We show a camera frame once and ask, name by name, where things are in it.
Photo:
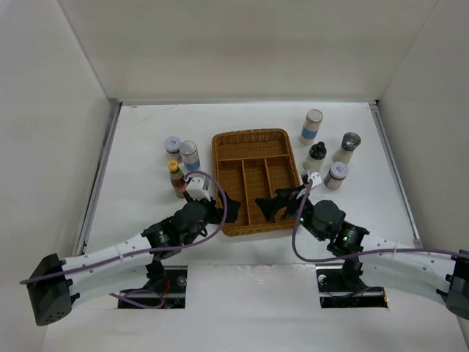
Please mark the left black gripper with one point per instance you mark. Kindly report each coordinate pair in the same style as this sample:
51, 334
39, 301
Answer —
231, 210

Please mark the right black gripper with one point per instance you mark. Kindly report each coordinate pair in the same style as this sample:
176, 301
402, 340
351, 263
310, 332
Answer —
270, 206

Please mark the red sauce bottle yellow cap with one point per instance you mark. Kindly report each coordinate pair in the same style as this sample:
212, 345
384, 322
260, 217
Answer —
177, 178

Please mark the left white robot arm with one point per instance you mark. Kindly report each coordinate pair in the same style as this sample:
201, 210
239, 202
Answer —
56, 285

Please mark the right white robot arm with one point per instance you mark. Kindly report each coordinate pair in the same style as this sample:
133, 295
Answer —
436, 274

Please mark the brown wicker divided tray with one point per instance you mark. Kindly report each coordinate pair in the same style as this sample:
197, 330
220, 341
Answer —
253, 164

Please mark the black knob white powder bottle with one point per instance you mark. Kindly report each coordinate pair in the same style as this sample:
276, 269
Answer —
315, 157

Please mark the dark paste jar right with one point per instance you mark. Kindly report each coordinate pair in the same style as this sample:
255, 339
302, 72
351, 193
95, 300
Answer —
336, 175

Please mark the dark paste jar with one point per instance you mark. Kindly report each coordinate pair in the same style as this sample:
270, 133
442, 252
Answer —
336, 175
172, 148

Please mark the dark paste jar left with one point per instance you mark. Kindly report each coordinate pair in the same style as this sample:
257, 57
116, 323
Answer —
172, 148

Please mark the tall blue label jar right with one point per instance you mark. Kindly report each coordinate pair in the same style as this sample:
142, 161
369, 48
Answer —
311, 127

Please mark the dark cap salt shaker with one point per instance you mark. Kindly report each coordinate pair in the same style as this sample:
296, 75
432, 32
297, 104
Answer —
350, 142

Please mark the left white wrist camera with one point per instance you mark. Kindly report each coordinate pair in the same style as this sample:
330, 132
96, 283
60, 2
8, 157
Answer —
197, 188

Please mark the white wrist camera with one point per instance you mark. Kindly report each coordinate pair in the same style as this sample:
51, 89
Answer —
311, 179
197, 188

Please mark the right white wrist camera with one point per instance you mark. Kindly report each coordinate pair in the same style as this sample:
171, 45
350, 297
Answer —
311, 179

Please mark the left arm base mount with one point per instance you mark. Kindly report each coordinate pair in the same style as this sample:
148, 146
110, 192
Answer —
166, 292

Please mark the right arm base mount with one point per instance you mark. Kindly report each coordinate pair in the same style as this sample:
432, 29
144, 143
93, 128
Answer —
336, 292

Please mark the right aluminium table rail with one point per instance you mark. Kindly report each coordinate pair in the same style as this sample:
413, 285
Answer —
374, 108

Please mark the aluminium table rail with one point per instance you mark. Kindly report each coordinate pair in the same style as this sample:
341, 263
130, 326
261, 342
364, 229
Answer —
84, 228
374, 108

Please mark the left aluminium table rail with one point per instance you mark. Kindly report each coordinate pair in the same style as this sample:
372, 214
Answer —
84, 228

